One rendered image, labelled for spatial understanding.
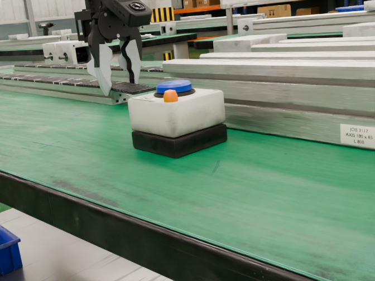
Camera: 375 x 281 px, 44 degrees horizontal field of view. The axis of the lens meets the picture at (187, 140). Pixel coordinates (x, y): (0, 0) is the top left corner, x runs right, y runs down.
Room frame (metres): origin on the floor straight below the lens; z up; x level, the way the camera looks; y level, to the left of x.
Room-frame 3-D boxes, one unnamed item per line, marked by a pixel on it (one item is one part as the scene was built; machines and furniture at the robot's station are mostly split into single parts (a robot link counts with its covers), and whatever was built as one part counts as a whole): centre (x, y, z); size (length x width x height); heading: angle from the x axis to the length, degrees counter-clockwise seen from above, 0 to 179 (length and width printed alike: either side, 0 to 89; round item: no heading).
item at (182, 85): (0.52, 0.01, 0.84); 0.04 x 0.04 x 0.02
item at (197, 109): (0.53, 0.00, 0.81); 0.10 x 0.08 x 0.06; 130
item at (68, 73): (1.34, 0.28, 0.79); 0.96 x 0.04 x 0.03; 40
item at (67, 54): (1.65, 0.37, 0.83); 0.11 x 0.10 x 0.10; 132
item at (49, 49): (1.75, 0.44, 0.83); 0.11 x 0.10 x 0.10; 130
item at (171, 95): (0.48, 0.01, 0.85); 0.01 x 0.01 x 0.01
